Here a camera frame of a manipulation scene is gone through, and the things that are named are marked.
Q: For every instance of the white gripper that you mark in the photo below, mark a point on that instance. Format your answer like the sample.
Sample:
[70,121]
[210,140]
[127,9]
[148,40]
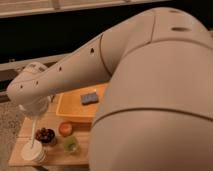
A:
[36,108]

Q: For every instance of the white dish brush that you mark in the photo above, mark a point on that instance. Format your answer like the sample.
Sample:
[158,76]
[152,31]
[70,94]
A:
[33,132]

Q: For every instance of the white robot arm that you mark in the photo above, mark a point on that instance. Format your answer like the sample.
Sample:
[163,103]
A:
[157,110]

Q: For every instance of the orange toy fruit cup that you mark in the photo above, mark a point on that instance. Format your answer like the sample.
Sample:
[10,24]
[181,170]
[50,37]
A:
[65,129]

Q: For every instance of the white plastic cup stack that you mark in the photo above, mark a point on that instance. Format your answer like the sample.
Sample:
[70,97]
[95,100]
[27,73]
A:
[33,151]

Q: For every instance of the green plastic cup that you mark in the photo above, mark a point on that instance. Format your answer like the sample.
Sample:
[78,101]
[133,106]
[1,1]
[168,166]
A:
[70,144]

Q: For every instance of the bowl of dark grapes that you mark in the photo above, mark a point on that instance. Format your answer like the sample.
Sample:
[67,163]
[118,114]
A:
[46,136]

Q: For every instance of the yellow plastic bin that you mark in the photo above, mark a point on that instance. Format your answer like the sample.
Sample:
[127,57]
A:
[70,106]

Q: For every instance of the blue gray sponge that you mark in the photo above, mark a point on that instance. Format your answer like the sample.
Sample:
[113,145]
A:
[89,98]

